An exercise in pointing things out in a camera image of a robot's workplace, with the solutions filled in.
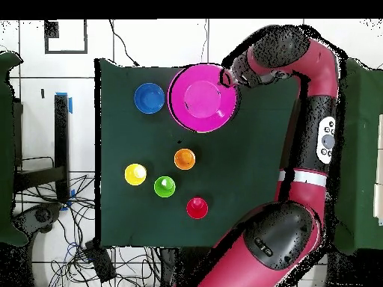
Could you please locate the large pink bowl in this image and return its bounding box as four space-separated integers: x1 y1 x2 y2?
167 63 240 134

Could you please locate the orange cup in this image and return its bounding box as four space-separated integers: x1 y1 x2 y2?
174 148 197 171

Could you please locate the green cup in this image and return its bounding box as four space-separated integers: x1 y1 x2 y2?
153 176 177 199

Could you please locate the red cup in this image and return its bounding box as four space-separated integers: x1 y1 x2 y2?
186 197 209 220

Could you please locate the yellow cup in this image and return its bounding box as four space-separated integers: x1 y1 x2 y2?
123 163 148 187

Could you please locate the dark green tablecloth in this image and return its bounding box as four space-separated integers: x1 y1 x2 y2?
94 58 301 250

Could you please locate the blue bowl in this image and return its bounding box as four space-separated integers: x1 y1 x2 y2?
133 82 166 115

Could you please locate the blue tape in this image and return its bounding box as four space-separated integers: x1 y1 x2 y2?
55 91 73 114

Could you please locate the black power strip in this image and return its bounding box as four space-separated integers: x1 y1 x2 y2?
84 240 117 283

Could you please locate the black wheeled base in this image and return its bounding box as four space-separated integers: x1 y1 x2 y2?
13 202 64 237

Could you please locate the green-clothed side table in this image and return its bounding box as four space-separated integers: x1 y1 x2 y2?
0 50 29 247
333 58 383 255

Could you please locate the white board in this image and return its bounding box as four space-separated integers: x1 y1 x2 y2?
373 113 383 226

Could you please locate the thin black cable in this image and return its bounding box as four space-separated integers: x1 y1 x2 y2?
108 19 141 67

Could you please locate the black post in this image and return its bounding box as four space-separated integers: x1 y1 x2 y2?
54 93 70 201

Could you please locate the blue cable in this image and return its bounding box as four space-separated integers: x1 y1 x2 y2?
64 241 91 264

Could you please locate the black square frame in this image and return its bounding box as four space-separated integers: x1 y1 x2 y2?
43 19 88 55

